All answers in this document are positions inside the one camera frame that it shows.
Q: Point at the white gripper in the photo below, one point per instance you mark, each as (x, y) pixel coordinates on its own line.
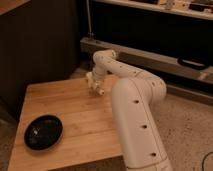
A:
(92, 77)

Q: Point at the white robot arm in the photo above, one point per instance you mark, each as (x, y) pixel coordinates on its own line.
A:
(131, 97)

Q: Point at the black ceramic bowl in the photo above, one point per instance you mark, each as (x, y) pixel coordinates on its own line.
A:
(43, 132)

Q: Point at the metal pole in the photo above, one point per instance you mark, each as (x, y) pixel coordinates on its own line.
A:
(90, 31)

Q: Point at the wooden table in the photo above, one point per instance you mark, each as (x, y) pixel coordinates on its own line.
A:
(88, 128)

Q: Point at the grey metal beam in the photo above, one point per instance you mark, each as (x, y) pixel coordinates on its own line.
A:
(150, 60)

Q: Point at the wooden shelf with items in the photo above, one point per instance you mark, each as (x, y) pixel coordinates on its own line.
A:
(167, 8)

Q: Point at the black handle on beam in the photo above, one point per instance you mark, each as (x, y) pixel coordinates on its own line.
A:
(193, 65)

